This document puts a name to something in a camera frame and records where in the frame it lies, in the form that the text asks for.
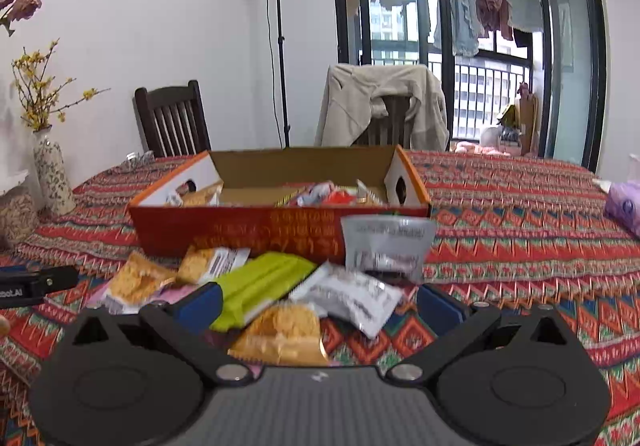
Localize patterned red tablecloth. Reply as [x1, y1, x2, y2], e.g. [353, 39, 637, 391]
[0, 149, 640, 446]

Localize yellow white snack packet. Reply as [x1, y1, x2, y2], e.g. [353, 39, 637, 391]
[167, 181, 223, 207]
[177, 246, 251, 284]

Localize beige jacket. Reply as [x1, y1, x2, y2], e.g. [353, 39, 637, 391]
[315, 64, 451, 151]

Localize pink artificial flowers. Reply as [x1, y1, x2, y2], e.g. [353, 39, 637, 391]
[0, 0, 42, 37]

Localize white printed snack packet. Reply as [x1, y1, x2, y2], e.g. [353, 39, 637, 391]
[290, 261, 403, 339]

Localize grey foil snack packet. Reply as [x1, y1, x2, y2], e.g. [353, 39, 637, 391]
[341, 215, 438, 283]

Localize purple tissue pack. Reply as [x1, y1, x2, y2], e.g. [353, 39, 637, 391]
[603, 180, 640, 238]

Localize yellow flower branches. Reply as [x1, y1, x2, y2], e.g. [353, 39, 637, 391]
[11, 40, 111, 132]

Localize red cardboard box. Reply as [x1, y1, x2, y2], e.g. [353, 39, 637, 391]
[127, 145, 432, 264]

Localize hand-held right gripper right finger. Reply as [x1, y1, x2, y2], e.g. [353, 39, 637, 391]
[385, 283, 575, 387]

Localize small wooden cabinet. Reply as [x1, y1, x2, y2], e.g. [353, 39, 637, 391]
[517, 94, 540, 154]

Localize yellow cracker packet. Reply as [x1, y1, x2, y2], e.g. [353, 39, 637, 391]
[227, 301, 331, 367]
[107, 251, 178, 314]

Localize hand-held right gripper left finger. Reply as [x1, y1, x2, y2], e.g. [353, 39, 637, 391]
[69, 282, 253, 387]

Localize leaf patterned white vase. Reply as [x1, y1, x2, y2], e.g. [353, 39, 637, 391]
[32, 126, 77, 216]

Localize dark wooden chair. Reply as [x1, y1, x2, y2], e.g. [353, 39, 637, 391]
[134, 80, 212, 158]

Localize wooden chair under jacket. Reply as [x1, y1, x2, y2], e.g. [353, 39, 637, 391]
[367, 96, 416, 147]

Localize woven basket white cloth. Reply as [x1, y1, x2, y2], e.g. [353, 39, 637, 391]
[0, 171, 38, 247]

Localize white hanging garment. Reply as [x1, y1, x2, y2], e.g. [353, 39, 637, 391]
[507, 0, 543, 33]

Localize green snack packet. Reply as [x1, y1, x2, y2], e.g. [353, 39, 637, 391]
[210, 252, 318, 332]

